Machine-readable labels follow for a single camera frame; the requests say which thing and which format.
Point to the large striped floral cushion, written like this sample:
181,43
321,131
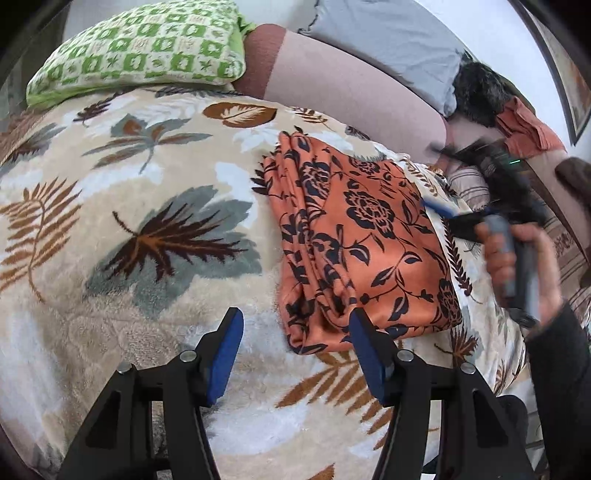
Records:
570,249

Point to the pink bolster cushion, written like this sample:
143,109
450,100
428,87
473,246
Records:
346,87

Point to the orange cloth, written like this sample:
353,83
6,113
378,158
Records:
531,134

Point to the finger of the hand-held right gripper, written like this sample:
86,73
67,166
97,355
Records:
455,152
461,221

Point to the grey pillow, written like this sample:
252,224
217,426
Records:
392,41

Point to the black furry cloth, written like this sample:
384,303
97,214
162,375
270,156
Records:
480,92

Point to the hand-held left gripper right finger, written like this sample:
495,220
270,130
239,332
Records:
369,364

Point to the pink brown sofa backrest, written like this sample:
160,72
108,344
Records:
545,170

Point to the green checkered pillow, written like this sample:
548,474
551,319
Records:
138,50

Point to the orange floral shirt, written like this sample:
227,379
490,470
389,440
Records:
369,240

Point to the dark brown cloth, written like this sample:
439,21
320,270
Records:
577,177

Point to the leaf printed blanket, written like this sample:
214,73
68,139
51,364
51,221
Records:
138,184

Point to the small striped cushion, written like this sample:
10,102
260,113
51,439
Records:
468,187

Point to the person's right hand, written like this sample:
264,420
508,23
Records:
491,267

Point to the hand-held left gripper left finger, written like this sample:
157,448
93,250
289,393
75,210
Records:
226,360

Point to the person's right forearm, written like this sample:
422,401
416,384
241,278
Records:
563,392

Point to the framed wall picture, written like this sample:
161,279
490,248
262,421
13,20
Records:
568,83

